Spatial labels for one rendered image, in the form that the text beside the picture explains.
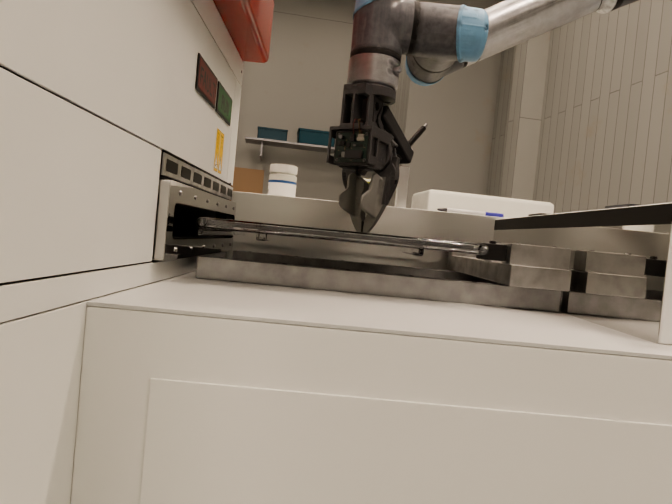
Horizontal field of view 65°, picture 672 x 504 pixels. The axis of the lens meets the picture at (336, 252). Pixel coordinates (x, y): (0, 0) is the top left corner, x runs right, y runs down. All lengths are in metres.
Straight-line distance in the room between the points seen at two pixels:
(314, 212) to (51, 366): 0.70
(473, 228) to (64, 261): 0.82
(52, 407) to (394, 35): 0.62
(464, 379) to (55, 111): 0.38
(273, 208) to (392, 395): 0.66
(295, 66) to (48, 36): 8.81
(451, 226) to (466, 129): 6.52
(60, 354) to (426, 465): 0.31
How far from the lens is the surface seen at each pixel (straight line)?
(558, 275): 0.75
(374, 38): 0.80
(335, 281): 0.72
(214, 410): 0.48
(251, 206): 1.07
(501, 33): 0.98
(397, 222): 1.07
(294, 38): 9.34
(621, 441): 0.54
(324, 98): 9.11
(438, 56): 0.84
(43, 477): 0.49
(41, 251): 0.42
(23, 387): 0.43
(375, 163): 0.75
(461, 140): 7.54
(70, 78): 0.45
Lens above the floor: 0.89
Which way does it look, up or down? 2 degrees down
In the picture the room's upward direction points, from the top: 5 degrees clockwise
